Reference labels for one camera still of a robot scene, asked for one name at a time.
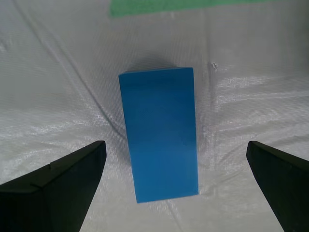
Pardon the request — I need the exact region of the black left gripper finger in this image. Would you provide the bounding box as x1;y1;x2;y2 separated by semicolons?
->
0;140;107;232
246;141;309;232

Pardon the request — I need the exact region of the blue rectangular block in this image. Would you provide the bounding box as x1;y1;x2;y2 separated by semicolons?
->
118;67;199;203

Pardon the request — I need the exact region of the long green tape strip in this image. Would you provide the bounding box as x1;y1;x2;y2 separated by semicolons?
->
110;0;266;18

